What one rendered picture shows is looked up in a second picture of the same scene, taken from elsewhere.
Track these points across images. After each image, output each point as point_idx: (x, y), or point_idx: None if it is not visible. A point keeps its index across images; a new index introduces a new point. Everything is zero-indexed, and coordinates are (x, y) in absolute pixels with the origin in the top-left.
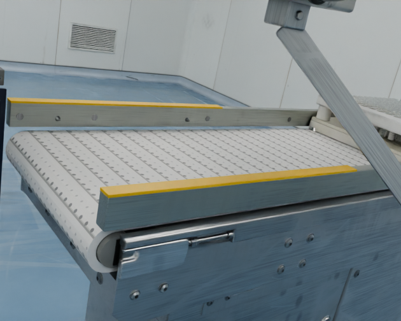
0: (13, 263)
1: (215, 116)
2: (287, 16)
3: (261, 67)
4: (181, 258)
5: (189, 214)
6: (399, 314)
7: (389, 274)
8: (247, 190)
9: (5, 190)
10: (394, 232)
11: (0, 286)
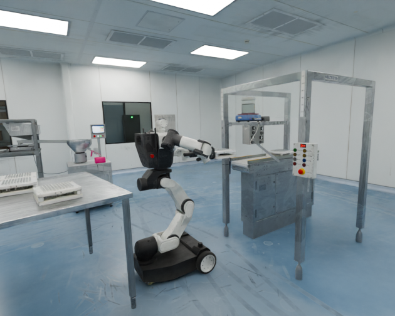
0: (206, 205)
1: (251, 156)
2: (258, 144)
3: (252, 147)
4: (254, 167)
5: (254, 162)
6: (289, 184)
7: (283, 175)
8: (258, 160)
9: (192, 194)
10: (279, 165)
11: (206, 209)
